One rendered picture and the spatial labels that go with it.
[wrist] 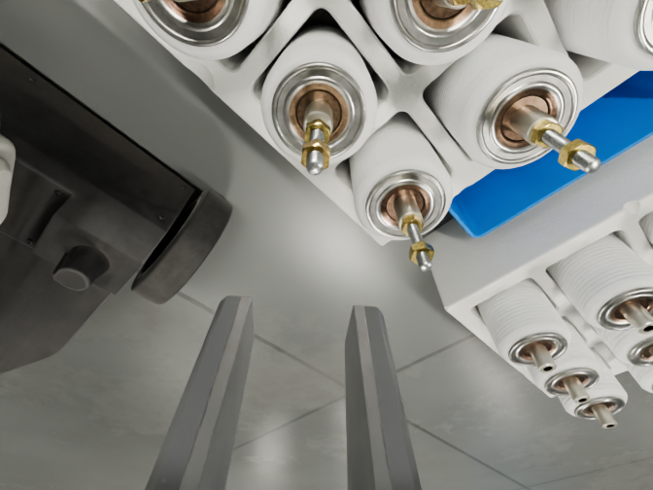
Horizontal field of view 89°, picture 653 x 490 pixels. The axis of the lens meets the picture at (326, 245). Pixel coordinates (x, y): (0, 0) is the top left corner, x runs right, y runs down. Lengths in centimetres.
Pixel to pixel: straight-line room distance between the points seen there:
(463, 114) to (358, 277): 49
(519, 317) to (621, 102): 33
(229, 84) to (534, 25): 28
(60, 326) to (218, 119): 44
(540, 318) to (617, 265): 11
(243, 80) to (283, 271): 45
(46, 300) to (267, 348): 50
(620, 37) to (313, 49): 22
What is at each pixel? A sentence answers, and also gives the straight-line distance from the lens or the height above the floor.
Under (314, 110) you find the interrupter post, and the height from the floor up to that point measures 28.
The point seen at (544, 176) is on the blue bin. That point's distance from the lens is 58.
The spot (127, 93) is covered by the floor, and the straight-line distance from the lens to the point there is 62.
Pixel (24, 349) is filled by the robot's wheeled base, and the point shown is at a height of 17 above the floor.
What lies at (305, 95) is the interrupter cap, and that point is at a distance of 29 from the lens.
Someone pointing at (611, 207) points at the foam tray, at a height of 17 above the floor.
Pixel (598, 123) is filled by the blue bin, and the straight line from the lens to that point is 63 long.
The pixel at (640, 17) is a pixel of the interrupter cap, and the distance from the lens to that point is 34.
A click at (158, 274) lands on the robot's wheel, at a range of 51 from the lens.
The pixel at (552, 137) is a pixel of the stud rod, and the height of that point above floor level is 30.
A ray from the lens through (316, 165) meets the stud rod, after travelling 19.
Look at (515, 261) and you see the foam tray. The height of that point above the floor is 17.
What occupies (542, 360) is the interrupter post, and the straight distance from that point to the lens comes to 55.
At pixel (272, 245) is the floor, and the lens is 68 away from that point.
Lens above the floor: 53
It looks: 52 degrees down
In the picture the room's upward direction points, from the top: 180 degrees counter-clockwise
